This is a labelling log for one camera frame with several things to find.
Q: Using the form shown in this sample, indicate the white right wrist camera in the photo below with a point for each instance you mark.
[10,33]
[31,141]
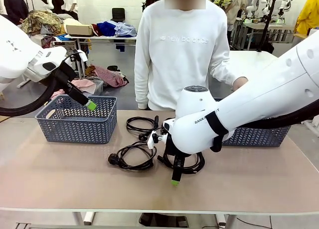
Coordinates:
[151,142]

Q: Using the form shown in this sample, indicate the white clothes table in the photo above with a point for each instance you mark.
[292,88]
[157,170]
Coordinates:
[104,37]

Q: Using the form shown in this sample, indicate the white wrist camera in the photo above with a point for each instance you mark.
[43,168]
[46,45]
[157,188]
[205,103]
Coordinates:
[82,55]
[151,142]

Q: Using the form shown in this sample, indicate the black tripod pole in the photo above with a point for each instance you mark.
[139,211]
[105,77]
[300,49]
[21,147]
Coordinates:
[268,22]

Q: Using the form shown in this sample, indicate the white side table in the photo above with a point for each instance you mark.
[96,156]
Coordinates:
[251,59]

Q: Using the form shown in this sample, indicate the cream fabric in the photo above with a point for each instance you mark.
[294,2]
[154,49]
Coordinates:
[72,22]

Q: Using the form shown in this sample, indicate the person's left forearm white sleeve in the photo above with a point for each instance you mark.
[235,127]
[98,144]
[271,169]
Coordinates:
[221,72]

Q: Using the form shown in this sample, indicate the red checkered cloth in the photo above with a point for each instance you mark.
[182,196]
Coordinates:
[109,76]

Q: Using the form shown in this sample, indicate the person in yellow jacket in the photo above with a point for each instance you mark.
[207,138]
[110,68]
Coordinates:
[307,15]

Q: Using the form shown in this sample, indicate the person in black clothes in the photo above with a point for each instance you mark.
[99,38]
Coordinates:
[16,7]

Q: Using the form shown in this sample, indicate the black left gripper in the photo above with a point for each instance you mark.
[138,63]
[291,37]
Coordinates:
[65,76]

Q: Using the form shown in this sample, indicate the person in white sweatshirt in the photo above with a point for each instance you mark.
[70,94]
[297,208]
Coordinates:
[179,52]

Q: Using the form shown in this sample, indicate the person's right forearm white sleeve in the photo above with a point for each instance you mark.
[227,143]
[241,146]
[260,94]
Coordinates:
[141,89]

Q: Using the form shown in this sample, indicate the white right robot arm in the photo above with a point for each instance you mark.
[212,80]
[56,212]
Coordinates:
[249,102]

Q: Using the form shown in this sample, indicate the grey plastic basket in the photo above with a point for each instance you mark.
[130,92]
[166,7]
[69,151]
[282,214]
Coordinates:
[254,138]
[74,132]

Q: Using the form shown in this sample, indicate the blue cloth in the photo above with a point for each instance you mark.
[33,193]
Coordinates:
[106,28]

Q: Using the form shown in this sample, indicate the person in white shirt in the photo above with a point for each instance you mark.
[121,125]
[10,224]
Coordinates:
[71,2]

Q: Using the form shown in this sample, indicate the clear plastic bin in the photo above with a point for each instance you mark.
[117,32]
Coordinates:
[98,87]

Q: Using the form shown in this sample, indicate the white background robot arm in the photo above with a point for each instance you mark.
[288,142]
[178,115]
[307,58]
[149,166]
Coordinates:
[47,1]
[258,2]
[285,3]

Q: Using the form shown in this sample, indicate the masked person in black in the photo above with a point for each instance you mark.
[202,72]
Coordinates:
[57,3]

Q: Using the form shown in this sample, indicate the patterned clothes pile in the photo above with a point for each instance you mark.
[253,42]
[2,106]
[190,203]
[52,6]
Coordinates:
[42,20]

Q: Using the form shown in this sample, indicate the black floor base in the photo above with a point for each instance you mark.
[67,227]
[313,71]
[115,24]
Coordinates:
[162,220]

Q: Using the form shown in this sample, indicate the light blue shirt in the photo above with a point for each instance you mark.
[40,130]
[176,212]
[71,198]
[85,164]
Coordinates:
[125,30]

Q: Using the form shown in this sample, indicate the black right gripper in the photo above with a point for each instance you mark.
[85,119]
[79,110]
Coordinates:
[178,154]

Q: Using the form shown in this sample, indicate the pink gingham cloth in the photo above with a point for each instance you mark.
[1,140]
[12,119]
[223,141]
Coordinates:
[82,82]

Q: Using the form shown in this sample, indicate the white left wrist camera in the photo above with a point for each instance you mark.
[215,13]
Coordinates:
[82,55]

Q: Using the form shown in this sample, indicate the white table leg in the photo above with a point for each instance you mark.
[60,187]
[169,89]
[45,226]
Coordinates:
[88,217]

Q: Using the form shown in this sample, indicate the dark red cloth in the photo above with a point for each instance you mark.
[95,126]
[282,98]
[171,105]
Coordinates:
[94,30]

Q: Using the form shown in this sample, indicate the person's left hand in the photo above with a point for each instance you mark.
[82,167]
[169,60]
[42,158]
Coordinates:
[239,83]

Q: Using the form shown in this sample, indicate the black chair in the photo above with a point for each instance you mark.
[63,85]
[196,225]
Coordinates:
[119,14]

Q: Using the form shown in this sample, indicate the person in beige jacket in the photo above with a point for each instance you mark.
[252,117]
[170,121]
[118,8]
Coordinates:
[236,7]

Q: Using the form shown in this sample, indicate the brown cardboard box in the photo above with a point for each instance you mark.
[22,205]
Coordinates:
[79,30]

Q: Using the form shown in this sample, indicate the grey background table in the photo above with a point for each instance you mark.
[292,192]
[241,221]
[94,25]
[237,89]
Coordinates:
[269,26]

